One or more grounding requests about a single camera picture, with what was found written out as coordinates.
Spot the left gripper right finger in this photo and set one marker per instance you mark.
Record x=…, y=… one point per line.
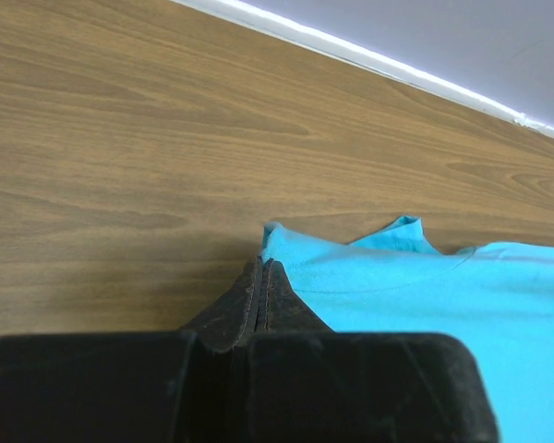
x=294, y=379

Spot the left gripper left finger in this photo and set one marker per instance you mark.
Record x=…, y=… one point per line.
x=146, y=386

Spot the turquoise t-shirt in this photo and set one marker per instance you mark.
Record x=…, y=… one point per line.
x=497, y=299

